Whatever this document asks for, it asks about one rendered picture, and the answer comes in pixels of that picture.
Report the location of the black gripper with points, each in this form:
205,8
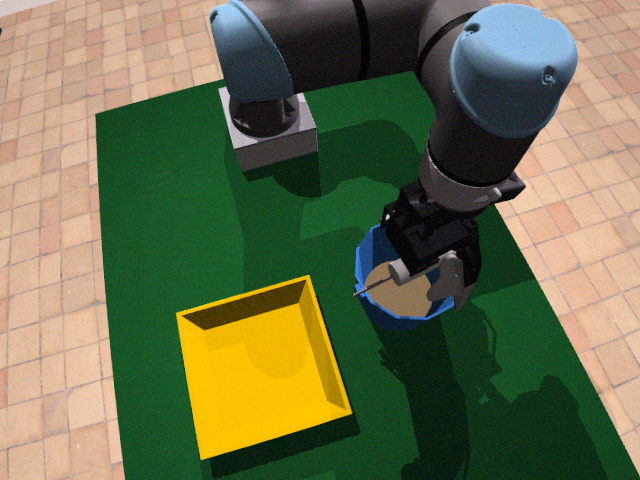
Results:
417,246

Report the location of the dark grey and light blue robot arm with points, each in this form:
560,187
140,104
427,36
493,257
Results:
502,84

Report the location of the yellow square tray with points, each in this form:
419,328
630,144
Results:
259,366

